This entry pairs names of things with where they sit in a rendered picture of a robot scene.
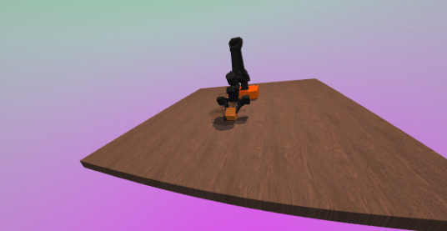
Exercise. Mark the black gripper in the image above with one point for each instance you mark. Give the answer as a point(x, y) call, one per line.
point(234, 98)

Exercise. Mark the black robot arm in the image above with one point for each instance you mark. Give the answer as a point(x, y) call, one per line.
point(238, 74)

